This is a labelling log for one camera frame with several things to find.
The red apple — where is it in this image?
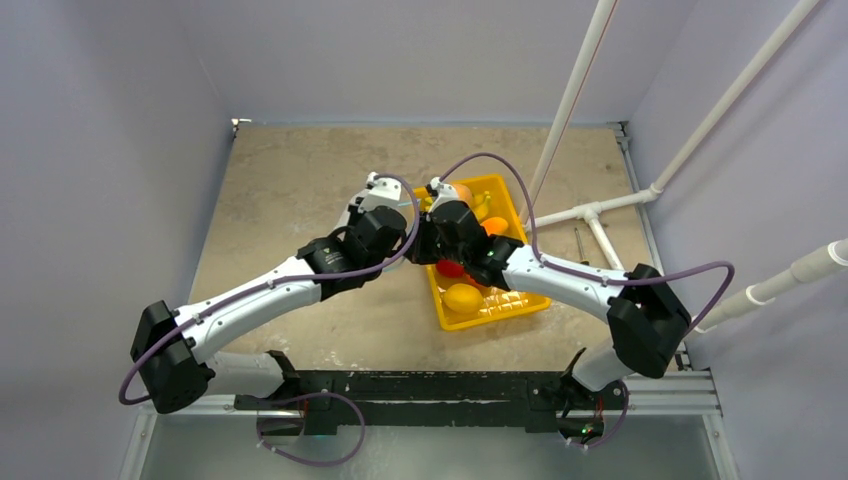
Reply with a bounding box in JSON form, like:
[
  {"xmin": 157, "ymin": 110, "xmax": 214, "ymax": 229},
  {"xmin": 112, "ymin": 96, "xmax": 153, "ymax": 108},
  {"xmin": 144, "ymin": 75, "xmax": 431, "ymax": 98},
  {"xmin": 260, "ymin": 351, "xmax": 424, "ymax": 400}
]
[{"xmin": 435, "ymin": 260, "xmax": 465, "ymax": 278}]

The yellow lemon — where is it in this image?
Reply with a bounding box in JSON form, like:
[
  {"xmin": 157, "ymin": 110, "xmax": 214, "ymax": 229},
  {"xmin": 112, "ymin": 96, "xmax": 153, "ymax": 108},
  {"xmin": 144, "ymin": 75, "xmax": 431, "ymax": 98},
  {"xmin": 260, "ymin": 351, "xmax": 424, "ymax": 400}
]
[{"xmin": 442, "ymin": 283, "xmax": 484, "ymax": 315}]

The clear zip bag blue zipper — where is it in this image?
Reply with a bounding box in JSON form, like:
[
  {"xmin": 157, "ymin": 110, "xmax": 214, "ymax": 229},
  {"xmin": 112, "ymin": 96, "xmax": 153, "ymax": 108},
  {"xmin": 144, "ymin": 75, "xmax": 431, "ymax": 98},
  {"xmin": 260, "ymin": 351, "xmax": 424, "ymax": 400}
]
[{"xmin": 383, "ymin": 199, "xmax": 420, "ymax": 273}]

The orange peach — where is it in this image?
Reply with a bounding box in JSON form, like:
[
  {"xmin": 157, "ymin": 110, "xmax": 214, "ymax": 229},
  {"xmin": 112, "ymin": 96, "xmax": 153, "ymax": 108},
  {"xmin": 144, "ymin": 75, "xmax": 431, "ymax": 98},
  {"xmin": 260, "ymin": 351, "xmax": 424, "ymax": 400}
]
[{"xmin": 453, "ymin": 183, "xmax": 475, "ymax": 207}]

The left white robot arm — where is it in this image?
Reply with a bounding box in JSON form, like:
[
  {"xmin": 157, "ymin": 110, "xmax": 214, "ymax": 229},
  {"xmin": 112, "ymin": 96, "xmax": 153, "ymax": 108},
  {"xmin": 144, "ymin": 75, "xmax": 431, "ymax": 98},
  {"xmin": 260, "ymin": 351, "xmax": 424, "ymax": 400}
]
[{"xmin": 127, "ymin": 206, "xmax": 410, "ymax": 414}]

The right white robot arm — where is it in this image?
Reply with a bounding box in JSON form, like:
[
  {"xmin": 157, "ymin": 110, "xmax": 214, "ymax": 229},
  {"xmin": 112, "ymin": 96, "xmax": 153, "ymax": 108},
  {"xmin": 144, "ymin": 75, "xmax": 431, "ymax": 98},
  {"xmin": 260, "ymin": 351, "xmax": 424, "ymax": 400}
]
[{"xmin": 405, "ymin": 201, "xmax": 691, "ymax": 407}]

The yellow banana bunch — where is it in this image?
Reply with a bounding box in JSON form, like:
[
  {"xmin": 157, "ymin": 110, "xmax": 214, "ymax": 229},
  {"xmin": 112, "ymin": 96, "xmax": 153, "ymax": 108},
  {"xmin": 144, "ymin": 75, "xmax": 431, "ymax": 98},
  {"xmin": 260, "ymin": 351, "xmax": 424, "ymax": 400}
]
[{"xmin": 419, "ymin": 191, "xmax": 491, "ymax": 221}]

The orange yellow mango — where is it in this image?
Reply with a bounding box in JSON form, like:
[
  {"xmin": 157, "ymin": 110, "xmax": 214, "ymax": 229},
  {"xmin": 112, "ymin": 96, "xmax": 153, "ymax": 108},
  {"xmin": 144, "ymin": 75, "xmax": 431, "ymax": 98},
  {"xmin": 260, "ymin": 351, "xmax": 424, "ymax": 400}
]
[{"xmin": 481, "ymin": 216, "xmax": 510, "ymax": 235}]

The yellow plastic tray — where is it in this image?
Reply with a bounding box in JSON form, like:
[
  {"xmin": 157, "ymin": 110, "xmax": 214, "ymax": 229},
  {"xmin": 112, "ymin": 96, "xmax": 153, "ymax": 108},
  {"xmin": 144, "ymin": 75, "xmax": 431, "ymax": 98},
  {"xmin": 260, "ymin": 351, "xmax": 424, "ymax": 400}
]
[{"xmin": 425, "ymin": 174, "xmax": 551, "ymax": 331}]

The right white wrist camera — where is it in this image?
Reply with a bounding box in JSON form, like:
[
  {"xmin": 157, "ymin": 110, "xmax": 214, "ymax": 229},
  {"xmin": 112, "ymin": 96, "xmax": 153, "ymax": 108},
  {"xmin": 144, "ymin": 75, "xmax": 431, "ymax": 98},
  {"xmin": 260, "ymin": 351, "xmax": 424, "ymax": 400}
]
[{"xmin": 421, "ymin": 177, "xmax": 462, "ymax": 209}]

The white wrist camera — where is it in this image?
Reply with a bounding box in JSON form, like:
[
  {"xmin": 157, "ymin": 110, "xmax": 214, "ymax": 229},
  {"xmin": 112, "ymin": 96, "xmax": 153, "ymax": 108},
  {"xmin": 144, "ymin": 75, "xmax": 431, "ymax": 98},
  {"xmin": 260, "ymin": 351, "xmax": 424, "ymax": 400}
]
[
  {"xmin": 347, "ymin": 172, "xmax": 404, "ymax": 214},
  {"xmin": 421, "ymin": 177, "xmax": 462, "ymax": 209}
]

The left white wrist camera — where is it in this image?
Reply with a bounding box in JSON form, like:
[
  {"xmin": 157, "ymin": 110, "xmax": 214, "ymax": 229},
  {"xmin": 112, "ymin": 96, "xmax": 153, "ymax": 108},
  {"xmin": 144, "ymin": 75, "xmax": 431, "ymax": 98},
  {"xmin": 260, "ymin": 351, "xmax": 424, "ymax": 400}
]
[{"xmin": 347, "ymin": 172, "xmax": 404, "ymax": 214}]

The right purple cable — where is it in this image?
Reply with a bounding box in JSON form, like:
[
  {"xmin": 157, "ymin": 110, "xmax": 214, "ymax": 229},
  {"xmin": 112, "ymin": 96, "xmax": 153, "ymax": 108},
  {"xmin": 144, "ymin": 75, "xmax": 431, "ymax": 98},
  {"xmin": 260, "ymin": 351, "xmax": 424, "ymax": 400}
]
[{"xmin": 437, "ymin": 152, "xmax": 737, "ymax": 452}]

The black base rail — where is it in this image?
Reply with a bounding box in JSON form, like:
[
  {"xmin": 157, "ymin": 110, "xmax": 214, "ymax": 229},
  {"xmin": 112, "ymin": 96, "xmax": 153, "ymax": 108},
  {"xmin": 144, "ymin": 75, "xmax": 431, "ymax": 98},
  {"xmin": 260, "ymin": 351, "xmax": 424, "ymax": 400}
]
[{"xmin": 234, "ymin": 352, "xmax": 627, "ymax": 439}]

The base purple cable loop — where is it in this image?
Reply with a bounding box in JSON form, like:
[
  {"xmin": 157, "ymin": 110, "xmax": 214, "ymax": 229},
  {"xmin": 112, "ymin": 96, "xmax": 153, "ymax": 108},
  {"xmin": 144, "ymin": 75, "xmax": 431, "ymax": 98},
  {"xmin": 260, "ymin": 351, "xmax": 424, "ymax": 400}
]
[{"xmin": 255, "ymin": 392, "xmax": 367, "ymax": 469}]

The aluminium frame rail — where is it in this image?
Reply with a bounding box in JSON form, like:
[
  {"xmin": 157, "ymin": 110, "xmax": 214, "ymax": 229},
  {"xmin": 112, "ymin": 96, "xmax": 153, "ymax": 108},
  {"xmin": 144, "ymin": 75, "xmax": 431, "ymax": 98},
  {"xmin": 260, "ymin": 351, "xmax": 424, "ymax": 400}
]
[{"xmin": 612, "ymin": 122, "xmax": 740, "ymax": 480}]

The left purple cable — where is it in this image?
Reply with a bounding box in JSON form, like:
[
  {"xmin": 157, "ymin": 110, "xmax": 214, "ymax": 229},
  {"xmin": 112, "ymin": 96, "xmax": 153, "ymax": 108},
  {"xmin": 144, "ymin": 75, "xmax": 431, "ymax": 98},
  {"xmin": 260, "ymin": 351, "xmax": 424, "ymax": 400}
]
[{"xmin": 119, "ymin": 173, "xmax": 423, "ymax": 407}]

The white pvc pipe frame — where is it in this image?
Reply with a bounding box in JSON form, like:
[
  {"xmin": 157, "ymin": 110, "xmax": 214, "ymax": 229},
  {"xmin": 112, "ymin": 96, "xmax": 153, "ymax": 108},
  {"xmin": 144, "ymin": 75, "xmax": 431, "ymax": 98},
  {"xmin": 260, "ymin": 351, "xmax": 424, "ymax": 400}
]
[{"xmin": 518, "ymin": 0, "xmax": 848, "ymax": 354}]

